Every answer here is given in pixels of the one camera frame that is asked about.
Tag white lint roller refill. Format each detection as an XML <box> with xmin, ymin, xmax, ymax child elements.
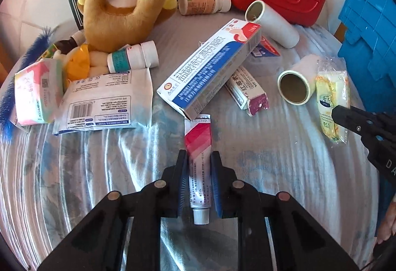
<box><xmin>277</xmin><ymin>54</ymin><xmax>320</xmax><ymax>104</ymax></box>
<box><xmin>245</xmin><ymin>0</ymin><xmax>300</xmax><ymax>49</ymax></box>

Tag small red blue packet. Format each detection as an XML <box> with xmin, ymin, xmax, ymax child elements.
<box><xmin>252</xmin><ymin>36</ymin><xmax>280</xmax><ymax>57</ymax></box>

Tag brown glass bottle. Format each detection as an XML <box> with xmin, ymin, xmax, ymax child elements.
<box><xmin>57</xmin><ymin>32</ymin><xmax>85</xmax><ymax>53</ymax></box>

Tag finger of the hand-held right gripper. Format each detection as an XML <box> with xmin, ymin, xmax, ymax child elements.
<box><xmin>331</xmin><ymin>105</ymin><xmax>396</xmax><ymax>143</ymax></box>

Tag beige pill bottle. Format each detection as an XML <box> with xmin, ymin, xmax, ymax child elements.
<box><xmin>178</xmin><ymin>0</ymin><xmax>232</xmax><ymax>15</ymax></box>

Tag white barcode pouch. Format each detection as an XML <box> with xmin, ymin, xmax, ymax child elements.
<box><xmin>52</xmin><ymin>68</ymin><xmax>153</xmax><ymax>136</ymax></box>

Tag blue plastic storage crate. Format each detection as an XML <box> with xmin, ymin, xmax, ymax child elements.
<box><xmin>337</xmin><ymin>0</ymin><xmax>396</xmax><ymax>110</ymax></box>

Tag pink green tissue pack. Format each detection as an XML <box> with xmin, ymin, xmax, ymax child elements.
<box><xmin>14</xmin><ymin>59</ymin><xmax>64</xmax><ymax>126</ymax></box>

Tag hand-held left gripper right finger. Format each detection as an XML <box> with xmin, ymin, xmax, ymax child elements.
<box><xmin>211</xmin><ymin>151</ymin><xmax>361</xmax><ymax>271</ymax></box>

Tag white bottle teal label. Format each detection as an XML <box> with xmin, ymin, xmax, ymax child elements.
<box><xmin>107</xmin><ymin>41</ymin><xmax>159</xmax><ymax>73</ymax></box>

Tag green yellow small box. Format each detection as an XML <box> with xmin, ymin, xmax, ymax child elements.
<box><xmin>37</xmin><ymin>43</ymin><xmax>59</xmax><ymax>61</ymax></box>

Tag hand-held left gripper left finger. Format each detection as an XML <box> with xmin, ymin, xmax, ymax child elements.
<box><xmin>37</xmin><ymin>150</ymin><xmax>189</xmax><ymax>271</ymax></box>

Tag brown bear plush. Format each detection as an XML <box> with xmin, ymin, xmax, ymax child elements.
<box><xmin>77</xmin><ymin>0</ymin><xmax>178</xmax><ymax>53</ymax></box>

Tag person's right hand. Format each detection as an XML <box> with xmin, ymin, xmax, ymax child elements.
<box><xmin>376</xmin><ymin>193</ymin><xmax>396</xmax><ymax>244</ymax></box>

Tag blue feather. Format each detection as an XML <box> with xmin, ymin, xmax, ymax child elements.
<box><xmin>0</xmin><ymin>26</ymin><xmax>51</xmax><ymax>144</ymax></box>

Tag red white ointment tube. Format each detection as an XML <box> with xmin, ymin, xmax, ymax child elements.
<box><xmin>184</xmin><ymin>114</ymin><xmax>212</xmax><ymax>225</ymax></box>
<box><xmin>224</xmin><ymin>65</ymin><xmax>270</xmax><ymax>117</ymax></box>

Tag yellow plastic packet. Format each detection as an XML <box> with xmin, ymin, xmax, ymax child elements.
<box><xmin>316</xmin><ymin>59</ymin><xmax>351</xmax><ymax>145</ymax></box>

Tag small plush yellow clothes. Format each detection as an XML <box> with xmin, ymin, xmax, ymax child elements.
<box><xmin>52</xmin><ymin>43</ymin><xmax>109</xmax><ymax>81</ymax></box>

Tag red white blue medicine box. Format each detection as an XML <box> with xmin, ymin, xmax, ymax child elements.
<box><xmin>157</xmin><ymin>19</ymin><xmax>262</xmax><ymax>121</ymax></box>

